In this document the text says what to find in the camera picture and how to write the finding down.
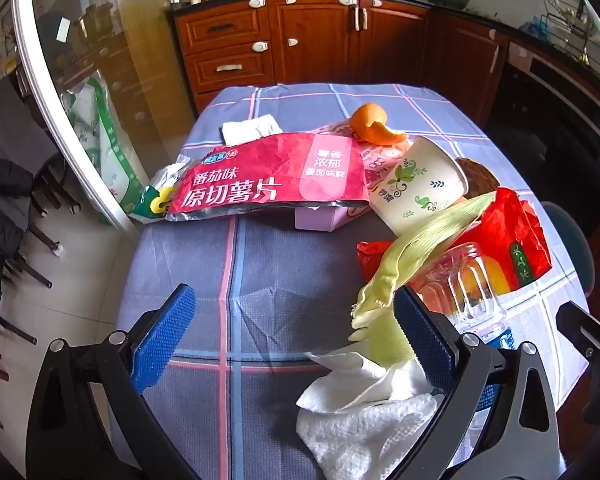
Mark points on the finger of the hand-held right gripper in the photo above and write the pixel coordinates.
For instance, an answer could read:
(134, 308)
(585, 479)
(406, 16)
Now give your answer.
(580, 322)

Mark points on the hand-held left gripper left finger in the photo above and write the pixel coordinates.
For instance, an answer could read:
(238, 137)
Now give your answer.
(162, 340)

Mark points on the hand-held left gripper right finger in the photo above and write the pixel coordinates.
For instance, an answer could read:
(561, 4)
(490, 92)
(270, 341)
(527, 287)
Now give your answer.
(425, 340)

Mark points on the teal trash bin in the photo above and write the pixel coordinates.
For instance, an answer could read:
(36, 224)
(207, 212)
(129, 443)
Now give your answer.
(570, 245)

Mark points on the green corn husk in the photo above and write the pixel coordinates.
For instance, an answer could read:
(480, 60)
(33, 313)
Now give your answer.
(395, 260)

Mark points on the red plastic bag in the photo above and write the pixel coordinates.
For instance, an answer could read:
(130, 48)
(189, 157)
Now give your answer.
(515, 240)

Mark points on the textured white paper towel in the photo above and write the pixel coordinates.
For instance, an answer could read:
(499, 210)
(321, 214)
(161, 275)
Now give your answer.
(370, 435)

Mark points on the pink snack box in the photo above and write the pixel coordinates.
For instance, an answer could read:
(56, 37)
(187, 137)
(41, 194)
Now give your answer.
(320, 220)

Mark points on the brown coconut shell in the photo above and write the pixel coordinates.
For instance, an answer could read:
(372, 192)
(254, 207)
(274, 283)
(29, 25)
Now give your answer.
(480, 177)

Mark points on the orange peel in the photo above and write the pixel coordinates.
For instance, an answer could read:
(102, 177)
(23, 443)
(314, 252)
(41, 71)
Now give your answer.
(372, 127)

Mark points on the clear plastic bottle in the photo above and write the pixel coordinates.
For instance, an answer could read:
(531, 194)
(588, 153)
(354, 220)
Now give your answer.
(465, 290)

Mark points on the smooth white tissue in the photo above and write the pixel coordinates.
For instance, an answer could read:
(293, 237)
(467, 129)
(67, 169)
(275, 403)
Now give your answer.
(350, 380)

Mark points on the plaid blue tablecloth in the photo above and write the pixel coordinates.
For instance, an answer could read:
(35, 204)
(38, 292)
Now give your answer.
(280, 280)

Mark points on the printed paper cup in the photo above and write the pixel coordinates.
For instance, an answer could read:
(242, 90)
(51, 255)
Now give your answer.
(420, 190)

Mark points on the built-in black oven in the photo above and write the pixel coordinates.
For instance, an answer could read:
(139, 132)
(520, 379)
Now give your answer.
(555, 110)

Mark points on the black metal chair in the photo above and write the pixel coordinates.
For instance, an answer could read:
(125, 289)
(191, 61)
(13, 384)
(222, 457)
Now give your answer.
(45, 190)

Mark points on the red chip bag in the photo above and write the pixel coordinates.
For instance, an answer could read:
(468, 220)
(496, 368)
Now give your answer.
(260, 175)

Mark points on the black jacket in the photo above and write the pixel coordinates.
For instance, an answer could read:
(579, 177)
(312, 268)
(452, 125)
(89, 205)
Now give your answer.
(0, 230)

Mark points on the green and white rice bag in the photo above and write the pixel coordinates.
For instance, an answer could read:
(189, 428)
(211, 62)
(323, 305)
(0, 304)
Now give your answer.
(100, 140)

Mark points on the folded white napkin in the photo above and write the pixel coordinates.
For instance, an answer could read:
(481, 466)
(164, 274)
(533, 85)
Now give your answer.
(250, 129)

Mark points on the glass sliding door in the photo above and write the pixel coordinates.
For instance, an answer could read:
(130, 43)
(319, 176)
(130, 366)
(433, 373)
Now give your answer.
(80, 35)

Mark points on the wooden cabinet with drawers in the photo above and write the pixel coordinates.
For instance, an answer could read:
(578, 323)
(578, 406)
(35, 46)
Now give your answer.
(310, 40)

